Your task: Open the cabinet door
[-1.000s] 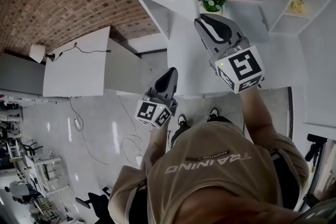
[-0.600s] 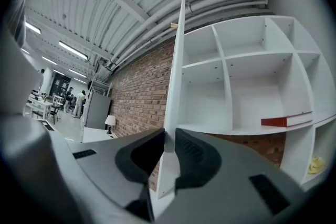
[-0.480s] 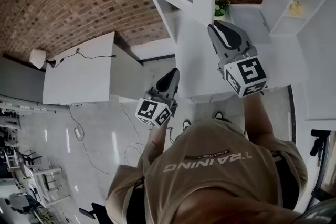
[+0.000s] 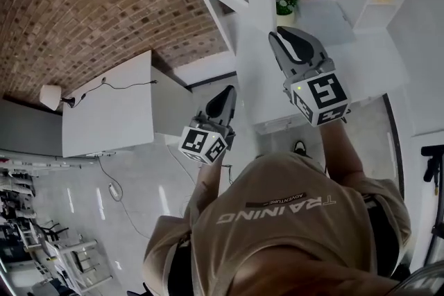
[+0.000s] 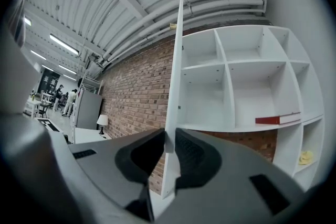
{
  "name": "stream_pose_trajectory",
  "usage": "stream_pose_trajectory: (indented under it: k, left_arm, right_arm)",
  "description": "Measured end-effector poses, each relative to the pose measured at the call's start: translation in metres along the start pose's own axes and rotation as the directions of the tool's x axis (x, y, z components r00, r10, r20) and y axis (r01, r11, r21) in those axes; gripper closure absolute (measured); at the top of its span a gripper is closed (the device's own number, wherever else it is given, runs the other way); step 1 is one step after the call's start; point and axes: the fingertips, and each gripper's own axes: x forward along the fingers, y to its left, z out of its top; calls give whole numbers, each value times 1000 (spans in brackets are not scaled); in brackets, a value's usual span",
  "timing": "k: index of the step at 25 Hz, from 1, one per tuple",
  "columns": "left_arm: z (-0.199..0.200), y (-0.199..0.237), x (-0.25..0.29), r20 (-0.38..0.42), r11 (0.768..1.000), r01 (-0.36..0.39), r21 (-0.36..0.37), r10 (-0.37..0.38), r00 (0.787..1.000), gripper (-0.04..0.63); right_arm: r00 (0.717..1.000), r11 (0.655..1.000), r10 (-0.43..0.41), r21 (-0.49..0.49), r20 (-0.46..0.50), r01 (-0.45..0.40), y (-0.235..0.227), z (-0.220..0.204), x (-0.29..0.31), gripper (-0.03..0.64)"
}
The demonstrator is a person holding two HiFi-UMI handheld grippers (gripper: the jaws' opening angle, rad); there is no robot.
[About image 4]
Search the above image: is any black lamp cable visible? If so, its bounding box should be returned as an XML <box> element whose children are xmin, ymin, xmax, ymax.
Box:
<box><xmin>70</xmin><ymin>77</ymin><xmax>159</xmax><ymax>109</ymax></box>

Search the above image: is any grey low cabinet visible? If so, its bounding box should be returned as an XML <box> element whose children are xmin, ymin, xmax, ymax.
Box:
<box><xmin>0</xmin><ymin>98</ymin><xmax>65</xmax><ymax>157</ymax></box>

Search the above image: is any white power strip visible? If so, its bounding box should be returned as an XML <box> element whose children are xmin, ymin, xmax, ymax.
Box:
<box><xmin>108</xmin><ymin>183</ymin><xmax>123</xmax><ymax>202</ymax></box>

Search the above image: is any white shade table lamp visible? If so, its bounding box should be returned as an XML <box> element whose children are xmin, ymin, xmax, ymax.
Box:
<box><xmin>39</xmin><ymin>84</ymin><xmax>76</xmax><ymax>112</ymax></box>

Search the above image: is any black stand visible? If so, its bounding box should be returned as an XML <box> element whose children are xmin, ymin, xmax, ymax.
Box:
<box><xmin>420</xmin><ymin>144</ymin><xmax>444</xmax><ymax>199</ymax></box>

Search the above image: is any person's beige shirt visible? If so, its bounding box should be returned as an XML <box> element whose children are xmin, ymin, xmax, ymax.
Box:
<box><xmin>143</xmin><ymin>152</ymin><xmax>413</xmax><ymax>296</ymax></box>

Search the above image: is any person's black shoe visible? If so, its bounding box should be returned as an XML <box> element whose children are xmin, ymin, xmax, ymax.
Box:
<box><xmin>293</xmin><ymin>139</ymin><xmax>309</xmax><ymax>159</ymax></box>

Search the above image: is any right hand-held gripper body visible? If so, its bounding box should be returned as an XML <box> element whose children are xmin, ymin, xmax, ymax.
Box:
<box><xmin>282</xmin><ymin>56</ymin><xmax>352</xmax><ymax>128</ymax></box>

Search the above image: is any white base cabinet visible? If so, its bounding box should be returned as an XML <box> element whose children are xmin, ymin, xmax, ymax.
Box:
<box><xmin>235</xmin><ymin>26</ymin><xmax>412</xmax><ymax>138</ymax></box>

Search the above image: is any person's right forearm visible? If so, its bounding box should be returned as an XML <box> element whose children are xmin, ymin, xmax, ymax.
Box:
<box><xmin>318</xmin><ymin>119</ymin><xmax>366</xmax><ymax>186</ymax></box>

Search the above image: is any potted green plant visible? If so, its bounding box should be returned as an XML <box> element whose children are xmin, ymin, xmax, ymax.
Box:
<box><xmin>275</xmin><ymin>0</ymin><xmax>300</xmax><ymax>26</ymax></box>

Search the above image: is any grey mat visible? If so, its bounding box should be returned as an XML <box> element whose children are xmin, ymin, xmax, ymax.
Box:
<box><xmin>294</xmin><ymin>0</ymin><xmax>358</xmax><ymax>46</ymax></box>

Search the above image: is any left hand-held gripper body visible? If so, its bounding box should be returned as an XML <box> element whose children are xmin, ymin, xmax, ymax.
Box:
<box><xmin>178</xmin><ymin>103</ymin><xmax>237</xmax><ymax>165</ymax></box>

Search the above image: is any person's left forearm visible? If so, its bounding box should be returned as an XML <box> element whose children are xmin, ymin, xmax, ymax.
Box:
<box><xmin>194</xmin><ymin>154</ymin><xmax>237</xmax><ymax>219</ymax></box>

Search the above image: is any white table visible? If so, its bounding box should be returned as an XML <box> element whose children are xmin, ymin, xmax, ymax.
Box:
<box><xmin>61</xmin><ymin>49</ymin><xmax>156</xmax><ymax>159</ymax></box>

